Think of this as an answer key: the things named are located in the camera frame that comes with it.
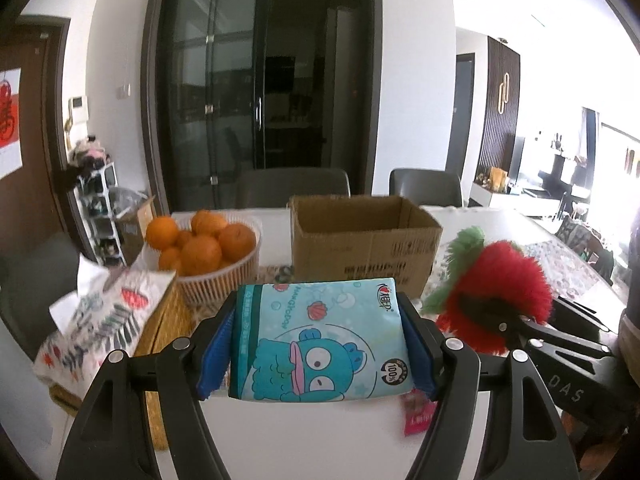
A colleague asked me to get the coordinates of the red fluffy strawberry plush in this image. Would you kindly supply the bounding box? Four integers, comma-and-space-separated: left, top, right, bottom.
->
421, 226, 553, 354

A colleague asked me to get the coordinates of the large red snack packet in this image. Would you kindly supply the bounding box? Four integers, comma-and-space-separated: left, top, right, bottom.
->
401, 389, 437, 437

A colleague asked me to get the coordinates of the blue cartoon tissue pack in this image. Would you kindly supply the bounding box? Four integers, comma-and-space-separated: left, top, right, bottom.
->
229, 278, 413, 403

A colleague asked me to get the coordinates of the floral fabric tissue cover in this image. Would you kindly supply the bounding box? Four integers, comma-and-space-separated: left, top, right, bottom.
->
34, 257, 175, 396

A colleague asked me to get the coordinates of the dark chair right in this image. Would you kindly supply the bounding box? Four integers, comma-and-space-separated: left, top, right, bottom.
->
390, 168, 463, 207

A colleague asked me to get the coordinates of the dark chair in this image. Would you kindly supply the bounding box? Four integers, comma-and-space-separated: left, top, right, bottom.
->
235, 167, 350, 209
390, 168, 463, 207

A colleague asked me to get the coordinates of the white wicker fruit basket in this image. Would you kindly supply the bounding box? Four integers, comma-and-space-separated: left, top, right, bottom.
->
137, 211, 262, 307

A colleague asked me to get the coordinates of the orange fruit front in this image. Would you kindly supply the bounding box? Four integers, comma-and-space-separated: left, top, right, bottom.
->
180, 235, 222, 276

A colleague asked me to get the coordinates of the orange fruit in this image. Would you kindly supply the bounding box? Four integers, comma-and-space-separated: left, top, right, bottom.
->
145, 216, 180, 252
180, 235, 222, 276
191, 210, 228, 237
218, 223, 256, 263

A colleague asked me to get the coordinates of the brown cardboard box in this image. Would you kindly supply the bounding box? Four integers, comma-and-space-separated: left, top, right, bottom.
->
290, 195, 442, 298

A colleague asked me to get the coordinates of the orange fruit left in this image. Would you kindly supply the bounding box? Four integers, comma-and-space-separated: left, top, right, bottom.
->
145, 216, 180, 252

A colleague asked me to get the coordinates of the orange fruit right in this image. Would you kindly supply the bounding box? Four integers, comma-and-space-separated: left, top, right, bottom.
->
218, 223, 256, 263

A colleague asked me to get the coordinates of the orange fruit back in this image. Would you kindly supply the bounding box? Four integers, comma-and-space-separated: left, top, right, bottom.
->
191, 210, 228, 237

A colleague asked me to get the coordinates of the white shoe rack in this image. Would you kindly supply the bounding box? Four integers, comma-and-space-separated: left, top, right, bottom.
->
76, 162, 125, 266

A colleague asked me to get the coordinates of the brown entrance door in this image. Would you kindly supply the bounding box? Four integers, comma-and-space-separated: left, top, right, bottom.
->
1, 15, 84, 261

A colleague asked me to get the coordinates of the dark chair left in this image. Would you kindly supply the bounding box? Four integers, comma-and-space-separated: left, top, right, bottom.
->
235, 167, 350, 209

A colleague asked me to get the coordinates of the red fu character poster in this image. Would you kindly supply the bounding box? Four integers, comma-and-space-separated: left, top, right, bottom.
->
0, 68, 23, 179

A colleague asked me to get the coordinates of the black glass sliding door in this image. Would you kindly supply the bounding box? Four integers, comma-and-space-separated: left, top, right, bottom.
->
142, 0, 382, 212

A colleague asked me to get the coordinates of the wall intercom panel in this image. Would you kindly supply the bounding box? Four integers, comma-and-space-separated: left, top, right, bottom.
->
68, 96, 89, 125

